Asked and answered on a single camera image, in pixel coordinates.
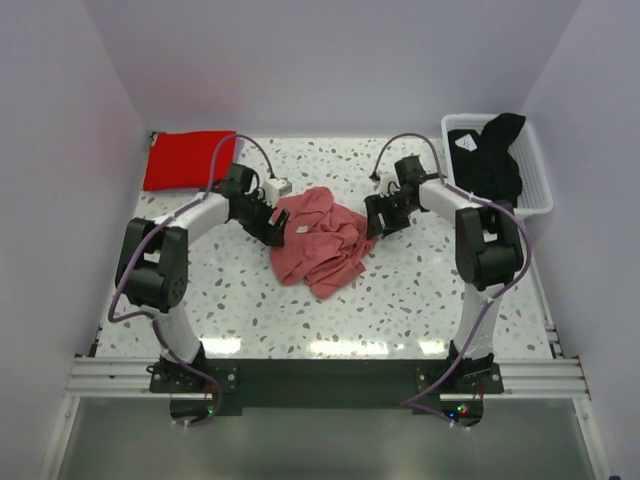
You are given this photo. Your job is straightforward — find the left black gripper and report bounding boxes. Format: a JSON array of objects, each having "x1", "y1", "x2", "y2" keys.
[{"x1": 234, "y1": 190, "x2": 289, "y2": 248}]

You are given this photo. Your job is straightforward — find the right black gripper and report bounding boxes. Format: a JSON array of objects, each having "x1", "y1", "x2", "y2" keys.
[{"x1": 365, "y1": 191, "x2": 418, "y2": 240}]

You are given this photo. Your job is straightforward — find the pink t shirt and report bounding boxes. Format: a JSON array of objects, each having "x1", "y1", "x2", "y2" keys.
[{"x1": 270, "y1": 186, "x2": 377, "y2": 299}]

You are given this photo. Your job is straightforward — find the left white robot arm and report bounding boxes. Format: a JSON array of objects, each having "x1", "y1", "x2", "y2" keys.
[{"x1": 107, "y1": 164, "x2": 292, "y2": 392}]

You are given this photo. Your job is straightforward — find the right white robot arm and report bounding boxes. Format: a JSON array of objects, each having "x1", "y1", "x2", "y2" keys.
[{"x1": 365, "y1": 156, "x2": 531, "y2": 393}]

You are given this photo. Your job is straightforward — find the black t shirt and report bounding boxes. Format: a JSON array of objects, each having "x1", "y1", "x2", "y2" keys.
[{"x1": 447, "y1": 113, "x2": 526, "y2": 207}]

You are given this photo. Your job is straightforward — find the folded red t shirt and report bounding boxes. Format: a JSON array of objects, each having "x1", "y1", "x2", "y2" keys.
[{"x1": 142, "y1": 130, "x2": 236, "y2": 192}]

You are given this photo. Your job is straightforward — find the white plastic basket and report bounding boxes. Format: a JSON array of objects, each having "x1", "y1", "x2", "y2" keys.
[{"x1": 441, "y1": 113, "x2": 554, "y2": 220}]

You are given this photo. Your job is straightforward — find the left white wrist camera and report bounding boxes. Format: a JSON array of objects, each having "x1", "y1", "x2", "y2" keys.
[{"x1": 262, "y1": 177, "x2": 292, "y2": 204}]

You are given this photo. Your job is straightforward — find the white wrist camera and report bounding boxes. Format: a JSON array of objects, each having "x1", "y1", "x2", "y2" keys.
[
  {"x1": 371, "y1": 171, "x2": 400, "y2": 197},
  {"x1": 262, "y1": 177, "x2": 292, "y2": 204}
]

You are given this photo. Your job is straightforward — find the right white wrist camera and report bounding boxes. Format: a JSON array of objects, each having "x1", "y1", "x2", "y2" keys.
[{"x1": 371, "y1": 171, "x2": 400, "y2": 197}]

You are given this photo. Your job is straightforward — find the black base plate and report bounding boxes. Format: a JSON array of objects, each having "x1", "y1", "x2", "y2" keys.
[{"x1": 146, "y1": 359, "x2": 505, "y2": 425}]

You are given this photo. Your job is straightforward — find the aluminium rail frame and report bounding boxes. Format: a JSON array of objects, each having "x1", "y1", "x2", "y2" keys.
[{"x1": 37, "y1": 289, "x2": 599, "y2": 480}]

